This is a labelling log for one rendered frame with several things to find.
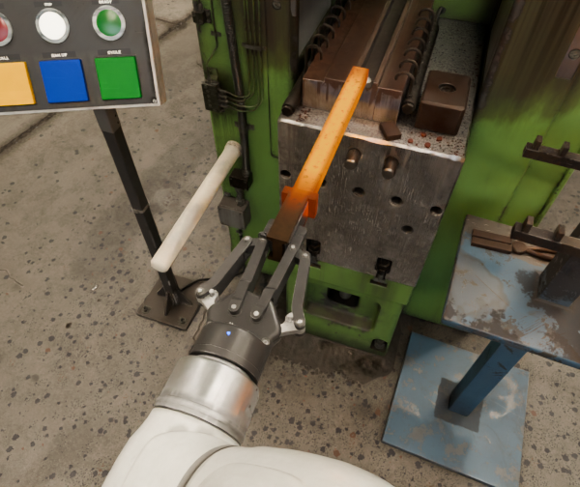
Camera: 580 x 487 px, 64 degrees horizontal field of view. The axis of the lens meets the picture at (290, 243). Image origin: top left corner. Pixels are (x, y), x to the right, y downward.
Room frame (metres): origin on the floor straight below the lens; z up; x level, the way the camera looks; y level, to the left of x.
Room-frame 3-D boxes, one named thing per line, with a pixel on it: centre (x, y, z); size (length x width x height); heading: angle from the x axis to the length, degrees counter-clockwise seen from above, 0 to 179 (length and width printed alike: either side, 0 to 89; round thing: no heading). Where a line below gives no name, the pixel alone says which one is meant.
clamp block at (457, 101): (0.80, -0.31, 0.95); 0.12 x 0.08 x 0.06; 161
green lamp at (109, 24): (0.84, 0.33, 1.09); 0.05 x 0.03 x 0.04; 71
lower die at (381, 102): (1.00, -0.19, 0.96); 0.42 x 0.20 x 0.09; 161
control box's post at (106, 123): (0.91, 0.43, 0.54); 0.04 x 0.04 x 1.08; 71
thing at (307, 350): (0.76, -0.10, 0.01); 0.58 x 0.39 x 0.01; 71
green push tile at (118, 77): (0.79, 0.33, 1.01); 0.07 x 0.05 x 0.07; 96
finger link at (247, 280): (0.30, 0.05, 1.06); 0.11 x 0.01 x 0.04; 166
